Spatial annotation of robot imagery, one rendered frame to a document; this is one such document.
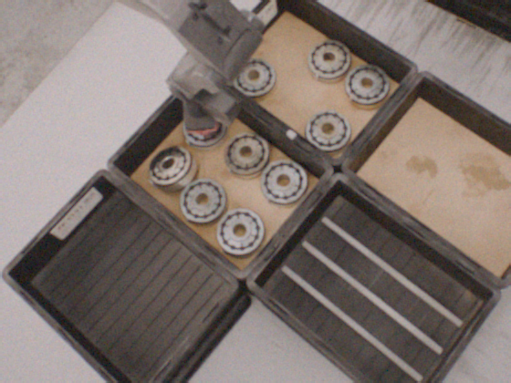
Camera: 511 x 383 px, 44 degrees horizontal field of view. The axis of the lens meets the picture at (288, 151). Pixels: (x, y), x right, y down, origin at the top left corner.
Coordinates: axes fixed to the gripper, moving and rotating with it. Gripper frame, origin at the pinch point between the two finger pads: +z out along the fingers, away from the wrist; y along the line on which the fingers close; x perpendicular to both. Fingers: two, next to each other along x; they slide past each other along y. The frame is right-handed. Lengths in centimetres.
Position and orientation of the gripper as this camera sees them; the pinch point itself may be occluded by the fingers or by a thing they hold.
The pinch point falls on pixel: (203, 123)
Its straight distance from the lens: 145.7
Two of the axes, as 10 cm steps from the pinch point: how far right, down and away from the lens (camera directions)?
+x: -9.9, 0.9, -0.7
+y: -1.1, -9.3, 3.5
